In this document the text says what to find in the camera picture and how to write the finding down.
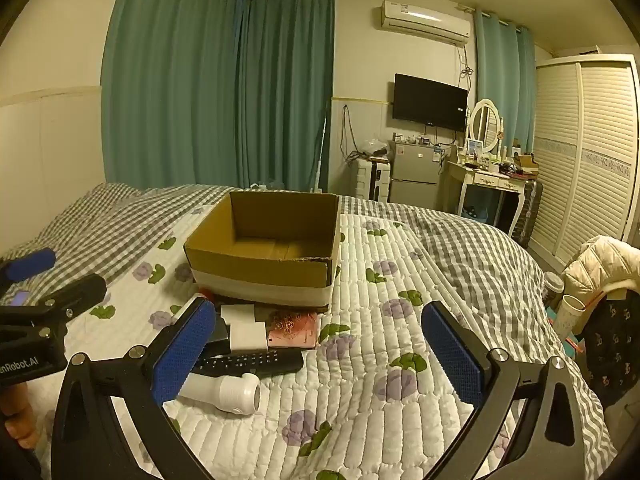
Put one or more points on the dark patterned cloth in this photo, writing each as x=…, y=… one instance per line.
x=615, y=345

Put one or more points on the grey tumbler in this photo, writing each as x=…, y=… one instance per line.
x=552, y=285

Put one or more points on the narrow green curtain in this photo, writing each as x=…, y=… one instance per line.
x=505, y=85

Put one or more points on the white louvred wardrobe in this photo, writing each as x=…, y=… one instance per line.
x=585, y=160

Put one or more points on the clear plastic bag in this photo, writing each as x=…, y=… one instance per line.
x=375, y=147

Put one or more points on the white suitcase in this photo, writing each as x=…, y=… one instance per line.
x=372, y=180

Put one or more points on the white dressing table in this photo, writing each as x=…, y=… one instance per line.
x=485, y=177

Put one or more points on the wide green curtain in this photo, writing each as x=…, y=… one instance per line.
x=170, y=85

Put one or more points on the person's left hand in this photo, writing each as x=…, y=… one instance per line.
x=17, y=425

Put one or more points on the black wall television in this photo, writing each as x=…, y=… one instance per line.
x=430, y=102

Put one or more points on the white standing pole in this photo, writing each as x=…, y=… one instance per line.
x=322, y=150

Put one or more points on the white cup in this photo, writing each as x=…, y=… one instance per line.
x=567, y=315

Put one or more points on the black item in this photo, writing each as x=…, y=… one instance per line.
x=221, y=332

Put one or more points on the small white box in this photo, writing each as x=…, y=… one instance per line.
x=237, y=312
x=247, y=335

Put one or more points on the white oval mirror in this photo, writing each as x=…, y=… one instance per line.
x=484, y=125

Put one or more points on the dark suitcase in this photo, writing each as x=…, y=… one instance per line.
x=527, y=210

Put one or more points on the white plastic bottle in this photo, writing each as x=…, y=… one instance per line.
x=225, y=390

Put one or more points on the grey small fridge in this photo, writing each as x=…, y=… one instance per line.
x=415, y=170

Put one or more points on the small photo frame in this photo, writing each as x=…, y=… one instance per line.
x=473, y=147

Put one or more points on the white air conditioner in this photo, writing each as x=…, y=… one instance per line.
x=425, y=20

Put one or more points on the cardboard box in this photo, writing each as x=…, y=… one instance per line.
x=260, y=270

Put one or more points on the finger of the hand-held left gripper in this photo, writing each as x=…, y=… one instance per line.
x=75, y=292
x=30, y=263

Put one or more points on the white floral quilt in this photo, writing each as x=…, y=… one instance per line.
x=360, y=360

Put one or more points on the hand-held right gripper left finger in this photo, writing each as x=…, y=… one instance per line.
x=185, y=355

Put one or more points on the brown box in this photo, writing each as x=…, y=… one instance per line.
x=527, y=161

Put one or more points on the black remote control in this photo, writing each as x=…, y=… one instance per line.
x=250, y=361

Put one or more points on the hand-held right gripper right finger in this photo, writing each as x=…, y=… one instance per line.
x=450, y=355

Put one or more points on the white padded jacket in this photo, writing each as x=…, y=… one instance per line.
x=605, y=265

